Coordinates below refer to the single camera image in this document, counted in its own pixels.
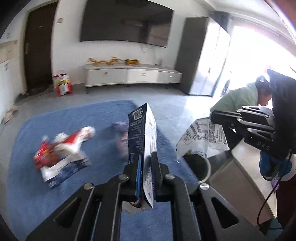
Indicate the purple wrapper far right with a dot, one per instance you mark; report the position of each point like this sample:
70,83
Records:
121,137

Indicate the beige slippers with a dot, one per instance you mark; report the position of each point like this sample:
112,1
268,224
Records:
10,113

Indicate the blue shaggy rug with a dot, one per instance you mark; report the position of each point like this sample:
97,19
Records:
33,194

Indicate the person in green shirt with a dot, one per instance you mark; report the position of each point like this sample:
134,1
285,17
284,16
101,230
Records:
253,94

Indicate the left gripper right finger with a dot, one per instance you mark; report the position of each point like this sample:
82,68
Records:
157,177

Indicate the white tv console cabinet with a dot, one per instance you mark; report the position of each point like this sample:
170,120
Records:
103,74

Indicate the large white paper bag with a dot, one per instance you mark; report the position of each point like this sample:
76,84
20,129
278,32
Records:
203,137

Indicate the red snack bag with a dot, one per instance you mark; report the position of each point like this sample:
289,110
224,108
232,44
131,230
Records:
45,155

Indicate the dark tall cabinet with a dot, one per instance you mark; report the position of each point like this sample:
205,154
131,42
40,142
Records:
202,56

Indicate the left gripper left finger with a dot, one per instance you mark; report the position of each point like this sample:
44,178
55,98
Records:
138,163

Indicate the red white shopping bag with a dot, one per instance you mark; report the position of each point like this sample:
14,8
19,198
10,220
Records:
62,83

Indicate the wall mounted black television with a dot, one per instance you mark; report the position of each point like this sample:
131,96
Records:
143,22

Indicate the round trash bin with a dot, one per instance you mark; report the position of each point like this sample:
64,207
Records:
200,166

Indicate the golden tiger ornament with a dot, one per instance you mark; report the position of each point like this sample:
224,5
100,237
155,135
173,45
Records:
131,62

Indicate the dark blue white carton box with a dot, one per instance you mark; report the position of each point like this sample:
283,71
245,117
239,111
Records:
142,139

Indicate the white wall cabinet unit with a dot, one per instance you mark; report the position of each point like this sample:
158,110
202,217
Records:
8,93

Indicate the dark brown entrance door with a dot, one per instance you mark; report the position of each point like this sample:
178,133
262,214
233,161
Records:
37,47

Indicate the golden dragon ornament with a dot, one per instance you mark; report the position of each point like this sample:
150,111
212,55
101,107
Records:
95,62

